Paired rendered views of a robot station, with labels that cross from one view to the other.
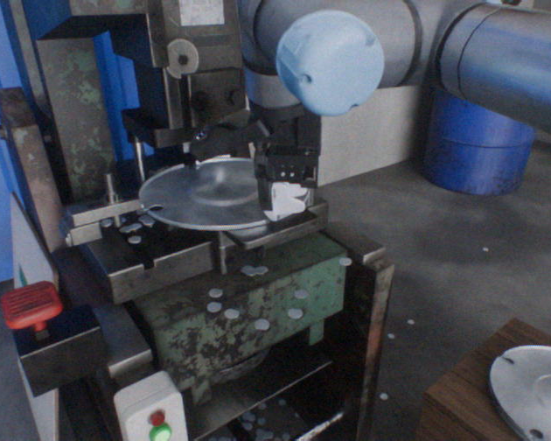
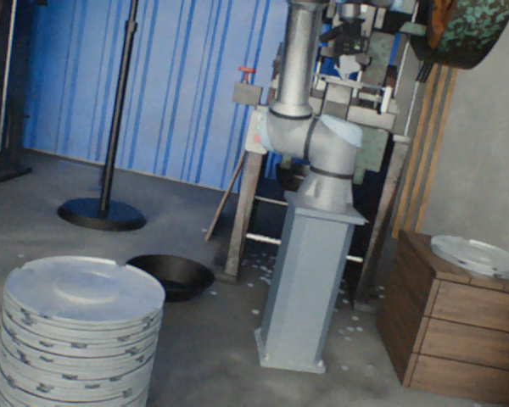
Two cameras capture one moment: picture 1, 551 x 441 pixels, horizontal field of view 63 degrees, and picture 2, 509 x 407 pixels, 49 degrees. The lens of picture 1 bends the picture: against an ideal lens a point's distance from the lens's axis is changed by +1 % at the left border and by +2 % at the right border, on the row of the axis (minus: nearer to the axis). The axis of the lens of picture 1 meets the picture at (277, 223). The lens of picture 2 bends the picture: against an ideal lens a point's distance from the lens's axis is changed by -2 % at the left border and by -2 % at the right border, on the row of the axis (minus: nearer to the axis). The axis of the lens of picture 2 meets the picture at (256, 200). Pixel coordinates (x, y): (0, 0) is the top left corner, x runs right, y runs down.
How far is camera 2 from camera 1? 152 cm
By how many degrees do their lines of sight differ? 38
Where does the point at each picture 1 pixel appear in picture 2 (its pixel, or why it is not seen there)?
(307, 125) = (354, 27)
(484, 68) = not seen: outside the picture
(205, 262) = (316, 108)
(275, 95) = (342, 11)
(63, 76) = not seen: hidden behind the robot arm
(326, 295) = (369, 153)
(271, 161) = (340, 41)
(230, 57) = (365, 26)
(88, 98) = not seen: hidden behind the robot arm
